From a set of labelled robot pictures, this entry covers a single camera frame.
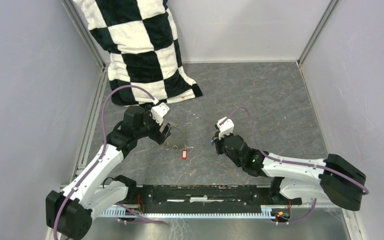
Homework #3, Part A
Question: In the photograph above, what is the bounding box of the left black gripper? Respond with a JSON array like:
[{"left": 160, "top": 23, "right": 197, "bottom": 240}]
[{"left": 135, "top": 105, "right": 172, "bottom": 145}]

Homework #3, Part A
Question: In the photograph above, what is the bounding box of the key with red tag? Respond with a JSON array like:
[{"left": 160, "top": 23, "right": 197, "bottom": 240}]
[{"left": 181, "top": 146, "right": 194, "bottom": 160}]

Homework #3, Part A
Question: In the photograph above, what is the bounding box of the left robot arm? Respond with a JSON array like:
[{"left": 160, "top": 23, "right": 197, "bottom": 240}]
[{"left": 45, "top": 102, "right": 171, "bottom": 240}]

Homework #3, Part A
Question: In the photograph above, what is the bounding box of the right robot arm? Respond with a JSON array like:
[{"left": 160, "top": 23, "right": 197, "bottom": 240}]
[{"left": 211, "top": 132, "right": 367, "bottom": 212}]

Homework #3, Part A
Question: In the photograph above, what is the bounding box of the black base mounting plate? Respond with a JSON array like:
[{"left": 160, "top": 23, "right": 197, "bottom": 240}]
[{"left": 105, "top": 184, "right": 303, "bottom": 215}]

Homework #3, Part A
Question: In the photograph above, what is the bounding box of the black white checkered blanket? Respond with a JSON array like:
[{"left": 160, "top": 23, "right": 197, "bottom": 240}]
[{"left": 76, "top": 0, "right": 203, "bottom": 106}]

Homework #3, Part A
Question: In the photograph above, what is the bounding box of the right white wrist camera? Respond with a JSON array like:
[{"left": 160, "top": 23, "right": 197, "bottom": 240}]
[{"left": 215, "top": 116, "right": 235, "bottom": 140}]

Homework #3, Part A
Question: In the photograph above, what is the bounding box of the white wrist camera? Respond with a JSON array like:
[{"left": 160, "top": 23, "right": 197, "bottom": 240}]
[
  {"left": 150, "top": 102, "right": 170, "bottom": 126},
  {"left": 215, "top": 116, "right": 235, "bottom": 140}
]

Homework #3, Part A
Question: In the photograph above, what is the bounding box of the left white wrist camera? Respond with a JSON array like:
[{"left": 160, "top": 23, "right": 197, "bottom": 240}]
[{"left": 150, "top": 102, "right": 170, "bottom": 126}]

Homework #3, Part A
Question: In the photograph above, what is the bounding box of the white slotted cable duct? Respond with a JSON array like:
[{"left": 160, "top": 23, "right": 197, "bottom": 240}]
[{"left": 99, "top": 206, "right": 275, "bottom": 220}]

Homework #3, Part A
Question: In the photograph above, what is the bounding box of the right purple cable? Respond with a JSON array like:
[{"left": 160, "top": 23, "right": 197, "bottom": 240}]
[{"left": 219, "top": 106, "right": 370, "bottom": 225}]

